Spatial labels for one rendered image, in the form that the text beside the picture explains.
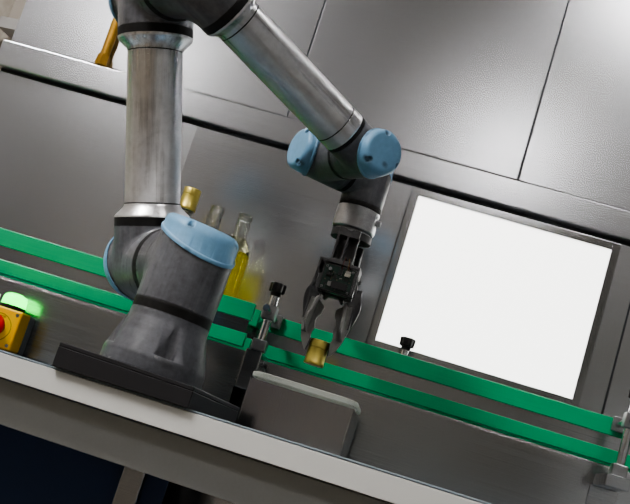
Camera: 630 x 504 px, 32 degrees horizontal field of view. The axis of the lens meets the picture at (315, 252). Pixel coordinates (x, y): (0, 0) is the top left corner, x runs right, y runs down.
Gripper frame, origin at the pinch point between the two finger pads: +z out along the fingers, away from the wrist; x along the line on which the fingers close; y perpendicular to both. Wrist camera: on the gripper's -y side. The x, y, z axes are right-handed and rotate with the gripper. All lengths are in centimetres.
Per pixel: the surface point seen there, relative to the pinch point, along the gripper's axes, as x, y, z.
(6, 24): -239, -336, -148
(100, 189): -57, -33, -22
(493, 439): 33.4, -11.7, 5.9
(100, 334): -37.8, -2.6, 8.9
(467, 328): 24.3, -30.1, -14.7
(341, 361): 3.5, -14.0, 0.2
